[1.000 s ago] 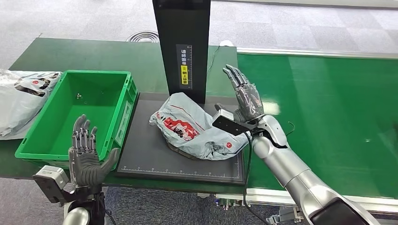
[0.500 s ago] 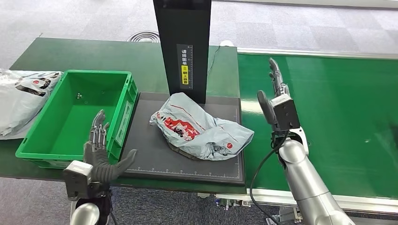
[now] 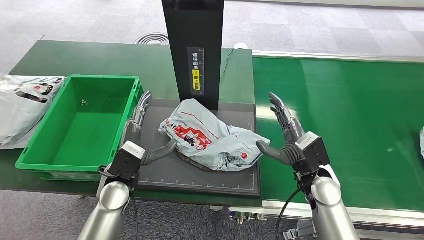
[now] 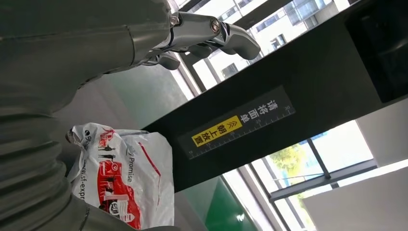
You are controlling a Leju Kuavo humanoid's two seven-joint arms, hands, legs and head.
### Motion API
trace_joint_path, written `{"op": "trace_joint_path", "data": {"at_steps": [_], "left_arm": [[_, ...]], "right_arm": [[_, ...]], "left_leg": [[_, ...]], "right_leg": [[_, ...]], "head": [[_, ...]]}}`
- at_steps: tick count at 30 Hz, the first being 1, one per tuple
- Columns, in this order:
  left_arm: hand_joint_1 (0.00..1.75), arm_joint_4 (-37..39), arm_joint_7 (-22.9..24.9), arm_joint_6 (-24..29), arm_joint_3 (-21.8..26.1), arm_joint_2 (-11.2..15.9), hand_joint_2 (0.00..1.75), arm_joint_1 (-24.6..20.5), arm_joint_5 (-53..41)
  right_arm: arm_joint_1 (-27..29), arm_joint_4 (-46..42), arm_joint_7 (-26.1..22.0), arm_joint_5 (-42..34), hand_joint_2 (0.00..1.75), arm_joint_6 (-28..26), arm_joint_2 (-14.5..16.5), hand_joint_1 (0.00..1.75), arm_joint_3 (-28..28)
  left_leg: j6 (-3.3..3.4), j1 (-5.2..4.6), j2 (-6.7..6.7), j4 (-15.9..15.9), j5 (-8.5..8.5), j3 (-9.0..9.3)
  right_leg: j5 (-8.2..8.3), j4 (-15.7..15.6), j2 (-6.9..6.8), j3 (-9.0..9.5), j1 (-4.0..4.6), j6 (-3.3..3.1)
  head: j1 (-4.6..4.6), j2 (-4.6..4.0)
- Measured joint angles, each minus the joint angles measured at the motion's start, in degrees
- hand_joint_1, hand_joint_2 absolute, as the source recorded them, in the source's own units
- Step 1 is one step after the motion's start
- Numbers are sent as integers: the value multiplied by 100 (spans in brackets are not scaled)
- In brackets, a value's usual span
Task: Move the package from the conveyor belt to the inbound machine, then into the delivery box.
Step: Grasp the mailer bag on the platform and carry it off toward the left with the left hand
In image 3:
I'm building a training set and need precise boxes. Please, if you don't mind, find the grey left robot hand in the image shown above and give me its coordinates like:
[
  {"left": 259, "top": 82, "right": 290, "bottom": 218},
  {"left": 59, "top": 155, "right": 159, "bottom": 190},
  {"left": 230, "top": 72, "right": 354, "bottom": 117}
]
[{"left": 120, "top": 90, "right": 179, "bottom": 167}]

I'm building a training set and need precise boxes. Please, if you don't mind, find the metal conveyor connector bracket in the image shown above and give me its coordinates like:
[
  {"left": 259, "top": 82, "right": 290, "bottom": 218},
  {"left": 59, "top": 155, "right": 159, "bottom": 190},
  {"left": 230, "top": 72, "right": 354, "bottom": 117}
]
[{"left": 230, "top": 211, "right": 268, "bottom": 225}]

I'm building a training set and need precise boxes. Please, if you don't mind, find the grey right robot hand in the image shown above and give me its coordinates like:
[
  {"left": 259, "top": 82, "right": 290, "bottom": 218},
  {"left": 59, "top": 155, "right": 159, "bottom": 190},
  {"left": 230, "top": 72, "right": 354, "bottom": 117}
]
[{"left": 255, "top": 92, "right": 307, "bottom": 167}]

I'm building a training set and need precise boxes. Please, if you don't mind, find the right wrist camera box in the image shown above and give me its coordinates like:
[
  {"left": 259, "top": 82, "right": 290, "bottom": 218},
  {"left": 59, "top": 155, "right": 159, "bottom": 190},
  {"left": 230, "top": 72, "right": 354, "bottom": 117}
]
[{"left": 293, "top": 131, "right": 331, "bottom": 175}]

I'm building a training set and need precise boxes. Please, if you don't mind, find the black scanner base plate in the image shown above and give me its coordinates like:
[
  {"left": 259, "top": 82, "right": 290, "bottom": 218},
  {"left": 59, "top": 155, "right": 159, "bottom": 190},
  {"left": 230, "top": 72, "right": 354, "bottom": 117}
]
[{"left": 125, "top": 98, "right": 263, "bottom": 200}]

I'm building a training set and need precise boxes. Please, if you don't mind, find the black yellow column label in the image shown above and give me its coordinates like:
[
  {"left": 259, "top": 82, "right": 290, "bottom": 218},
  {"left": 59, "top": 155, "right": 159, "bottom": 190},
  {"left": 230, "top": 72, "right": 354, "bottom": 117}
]
[{"left": 187, "top": 46, "right": 206, "bottom": 97}]

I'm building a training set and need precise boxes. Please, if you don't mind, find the round metal floor outlet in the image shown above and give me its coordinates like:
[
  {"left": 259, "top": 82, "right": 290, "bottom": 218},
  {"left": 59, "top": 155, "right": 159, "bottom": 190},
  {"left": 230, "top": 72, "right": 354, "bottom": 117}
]
[{"left": 134, "top": 32, "right": 170, "bottom": 46}]

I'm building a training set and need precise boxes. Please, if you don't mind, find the grey red-print poly mailer package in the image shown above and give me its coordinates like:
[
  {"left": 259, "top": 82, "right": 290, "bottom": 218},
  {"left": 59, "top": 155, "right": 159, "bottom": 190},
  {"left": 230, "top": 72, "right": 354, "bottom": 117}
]
[{"left": 158, "top": 98, "right": 271, "bottom": 172}]

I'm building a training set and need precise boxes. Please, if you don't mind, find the grey poly mailer black print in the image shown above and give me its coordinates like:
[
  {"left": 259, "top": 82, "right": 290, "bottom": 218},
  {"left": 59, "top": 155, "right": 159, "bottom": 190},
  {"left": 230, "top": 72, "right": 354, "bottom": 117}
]
[{"left": 0, "top": 74, "right": 67, "bottom": 151}]

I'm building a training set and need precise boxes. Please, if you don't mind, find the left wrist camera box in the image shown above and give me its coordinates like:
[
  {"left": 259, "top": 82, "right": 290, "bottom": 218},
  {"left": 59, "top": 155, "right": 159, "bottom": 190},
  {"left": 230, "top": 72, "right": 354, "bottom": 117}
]
[{"left": 107, "top": 140, "right": 146, "bottom": 181}]

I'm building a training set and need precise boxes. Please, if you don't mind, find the thin black scanner cable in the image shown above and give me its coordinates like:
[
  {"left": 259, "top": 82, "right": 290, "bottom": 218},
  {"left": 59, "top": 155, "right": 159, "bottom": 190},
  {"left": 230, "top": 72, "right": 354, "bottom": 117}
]
[{"left": 219, "top": 48, "right": 235, "bottom": 81}]

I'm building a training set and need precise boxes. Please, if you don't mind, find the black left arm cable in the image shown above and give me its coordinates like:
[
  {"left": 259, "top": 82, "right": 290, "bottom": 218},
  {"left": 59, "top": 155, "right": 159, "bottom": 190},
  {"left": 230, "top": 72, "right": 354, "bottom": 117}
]
[{"left": 97, "top": 164, "right": 139, "bottom": 240}]

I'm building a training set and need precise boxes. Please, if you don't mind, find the silver conveyor support bracket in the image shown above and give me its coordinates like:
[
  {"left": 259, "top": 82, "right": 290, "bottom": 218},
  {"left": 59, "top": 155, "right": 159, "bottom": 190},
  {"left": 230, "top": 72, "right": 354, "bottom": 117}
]
[{"left": 283, "top": 220, "right": 316, "bottom": 240}]

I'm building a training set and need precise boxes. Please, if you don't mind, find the green plastic crate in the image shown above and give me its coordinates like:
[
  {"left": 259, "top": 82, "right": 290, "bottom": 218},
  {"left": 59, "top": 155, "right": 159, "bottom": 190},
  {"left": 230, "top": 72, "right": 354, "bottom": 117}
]
[{"left": 15, "top": 74, "right": 147, "bottom": 182}]

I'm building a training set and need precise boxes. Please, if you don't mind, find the black scanner column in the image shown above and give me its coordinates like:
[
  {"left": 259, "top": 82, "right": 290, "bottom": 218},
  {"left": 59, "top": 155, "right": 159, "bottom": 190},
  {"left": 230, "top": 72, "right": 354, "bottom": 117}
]
[{"left": 161, "top": 0, "right": 225, "bottom": 112}]

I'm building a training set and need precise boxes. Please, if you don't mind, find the silver conveyor side rail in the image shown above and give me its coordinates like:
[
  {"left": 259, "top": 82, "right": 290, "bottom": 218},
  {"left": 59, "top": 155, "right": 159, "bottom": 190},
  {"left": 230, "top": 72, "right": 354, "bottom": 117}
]
[
  {"left": 251, "top": 49, "right": 424, "bottom": 64},
  {"left": 228, "top": 199, "right": 424, "bottom": 230}
]

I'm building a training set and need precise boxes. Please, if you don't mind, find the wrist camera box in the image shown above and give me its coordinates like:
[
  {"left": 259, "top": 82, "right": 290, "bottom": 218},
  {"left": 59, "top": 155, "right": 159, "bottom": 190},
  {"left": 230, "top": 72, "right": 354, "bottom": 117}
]
[
  {"left": 107, "top": 140, "right": 146, "bottom": 181},
  {"left": 293, "top": 131, "right": 331, "bottom": 175}
]

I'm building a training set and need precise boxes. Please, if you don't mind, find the green conveyor belt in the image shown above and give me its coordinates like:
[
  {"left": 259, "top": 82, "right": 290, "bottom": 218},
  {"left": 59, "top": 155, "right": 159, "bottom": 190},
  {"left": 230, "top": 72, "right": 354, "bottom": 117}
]
[{"left": 252, "top": 56, "right": 424, "bottom": 213}]

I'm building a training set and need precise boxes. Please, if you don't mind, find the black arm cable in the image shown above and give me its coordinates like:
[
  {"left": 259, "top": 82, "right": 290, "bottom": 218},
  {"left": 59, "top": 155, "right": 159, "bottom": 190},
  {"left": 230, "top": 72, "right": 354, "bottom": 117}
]
[
  {"left": 97, "top": 164, "right": 139, "bottom": 240},
  {"left": 275, "top": 188, "right": 303, "bottom": 240}
]

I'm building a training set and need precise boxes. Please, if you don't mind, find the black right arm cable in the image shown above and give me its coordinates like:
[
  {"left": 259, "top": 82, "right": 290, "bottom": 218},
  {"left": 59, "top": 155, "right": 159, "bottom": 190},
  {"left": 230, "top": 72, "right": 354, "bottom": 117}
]
[{"left": 275, "top": 188, "right": 303, "bottom": 240}]

